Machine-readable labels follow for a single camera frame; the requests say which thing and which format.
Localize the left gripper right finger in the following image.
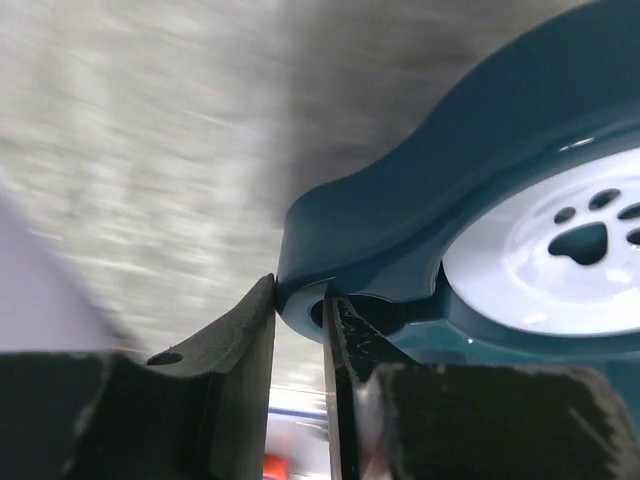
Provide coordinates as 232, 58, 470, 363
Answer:
323, 295, 639, 479

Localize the teal pet feeder stand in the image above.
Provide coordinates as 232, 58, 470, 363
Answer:
277, 0, 640, 369

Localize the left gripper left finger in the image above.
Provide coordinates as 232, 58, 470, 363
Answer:
1, 275, 275, 479

